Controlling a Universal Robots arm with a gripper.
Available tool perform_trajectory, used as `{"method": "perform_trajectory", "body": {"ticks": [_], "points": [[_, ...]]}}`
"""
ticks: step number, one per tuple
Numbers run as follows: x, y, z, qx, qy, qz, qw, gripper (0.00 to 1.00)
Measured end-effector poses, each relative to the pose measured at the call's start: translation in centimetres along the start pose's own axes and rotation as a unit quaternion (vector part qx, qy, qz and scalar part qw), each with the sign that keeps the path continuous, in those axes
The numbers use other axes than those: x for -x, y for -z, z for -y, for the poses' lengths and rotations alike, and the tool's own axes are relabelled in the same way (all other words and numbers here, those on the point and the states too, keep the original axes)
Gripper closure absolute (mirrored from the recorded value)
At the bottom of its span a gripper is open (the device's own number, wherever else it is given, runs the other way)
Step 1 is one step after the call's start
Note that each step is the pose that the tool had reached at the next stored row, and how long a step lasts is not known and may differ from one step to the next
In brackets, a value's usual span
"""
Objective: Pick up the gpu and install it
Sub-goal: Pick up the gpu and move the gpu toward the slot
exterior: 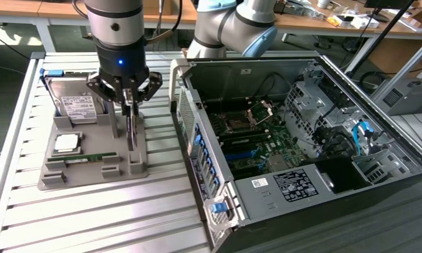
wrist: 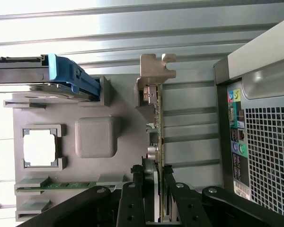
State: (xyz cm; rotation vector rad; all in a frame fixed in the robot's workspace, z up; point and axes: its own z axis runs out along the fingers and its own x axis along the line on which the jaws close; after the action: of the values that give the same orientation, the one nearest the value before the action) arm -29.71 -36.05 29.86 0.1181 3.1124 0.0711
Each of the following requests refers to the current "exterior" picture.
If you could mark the open grey PC case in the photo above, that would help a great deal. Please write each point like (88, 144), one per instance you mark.
(337, 224)

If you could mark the CPU socket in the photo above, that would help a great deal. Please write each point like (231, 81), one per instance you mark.
(237, 123)

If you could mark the black computer monitor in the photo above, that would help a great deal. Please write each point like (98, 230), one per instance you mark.
(376, 4)

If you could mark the green RAM stick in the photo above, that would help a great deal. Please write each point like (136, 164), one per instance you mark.
(87, 158)

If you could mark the hard disk in blue carrier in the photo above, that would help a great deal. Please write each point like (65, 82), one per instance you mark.
(73, 105)

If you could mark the grey power supply unit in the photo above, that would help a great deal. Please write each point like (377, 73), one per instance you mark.
(261, 200)

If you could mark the brown cardboard box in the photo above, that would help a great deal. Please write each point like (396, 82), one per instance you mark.
(151, 6)

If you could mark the aluminium profile frame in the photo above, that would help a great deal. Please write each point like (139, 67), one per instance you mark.
(420, 56)

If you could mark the metal socket cover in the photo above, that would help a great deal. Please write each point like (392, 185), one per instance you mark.
(262, 112)

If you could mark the silver CPU chip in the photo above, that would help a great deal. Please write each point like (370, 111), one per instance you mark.
(67, 143)

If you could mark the black RAM stick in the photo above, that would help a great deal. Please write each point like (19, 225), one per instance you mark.
(246, 141)

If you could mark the blue case latch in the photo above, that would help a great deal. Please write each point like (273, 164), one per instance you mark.
(218, 207)

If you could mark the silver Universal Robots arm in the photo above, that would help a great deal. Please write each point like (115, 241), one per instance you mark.
(116, 26)

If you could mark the grey plastic parts rack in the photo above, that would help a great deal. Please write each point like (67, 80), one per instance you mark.
(91, 142)

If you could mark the grey computer tower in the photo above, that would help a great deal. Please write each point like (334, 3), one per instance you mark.
(408, 100)

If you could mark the graphics card with black shroud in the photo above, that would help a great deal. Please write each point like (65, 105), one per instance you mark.
(131, 131)

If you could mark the black slanted pole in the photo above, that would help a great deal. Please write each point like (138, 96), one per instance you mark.
(384, 37)

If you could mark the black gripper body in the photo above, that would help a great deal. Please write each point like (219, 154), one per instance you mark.
(120, 63)

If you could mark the wooden office desk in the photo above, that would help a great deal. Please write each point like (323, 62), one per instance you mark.
(302, 22)
(39, 11)

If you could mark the grey chipset heatsink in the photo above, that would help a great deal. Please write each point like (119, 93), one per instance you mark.
(278, 163)

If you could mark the green motherboard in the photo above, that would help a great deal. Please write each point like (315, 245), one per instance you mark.
(281, 142)

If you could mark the metal disk bay cage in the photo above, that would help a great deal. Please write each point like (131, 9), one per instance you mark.
(302, 102)

